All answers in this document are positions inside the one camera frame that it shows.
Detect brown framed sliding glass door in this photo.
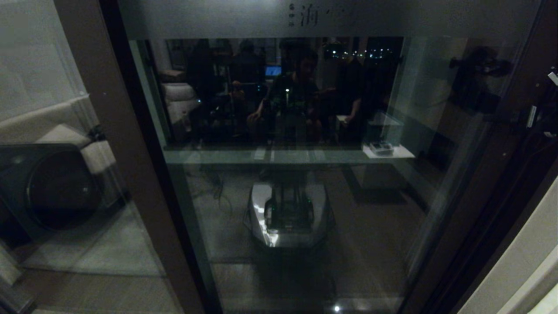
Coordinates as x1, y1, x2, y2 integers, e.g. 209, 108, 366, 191
102, 0, 558, 314

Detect dark brown door jamb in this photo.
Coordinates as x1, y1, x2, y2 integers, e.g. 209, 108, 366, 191
414, 144, 558, 314

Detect brown framed fixed glass panel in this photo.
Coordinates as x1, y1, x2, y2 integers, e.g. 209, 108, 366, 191
0, 0, 206, 314

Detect light beige sofa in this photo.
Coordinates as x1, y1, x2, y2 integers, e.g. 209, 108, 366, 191
0, 95, 131, 211

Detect light grey rug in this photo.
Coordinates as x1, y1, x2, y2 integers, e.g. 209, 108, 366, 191
20, 198, 170, 279

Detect dark grey upholstered seat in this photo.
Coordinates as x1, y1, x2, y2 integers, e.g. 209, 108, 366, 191
0, 144, 107, 238

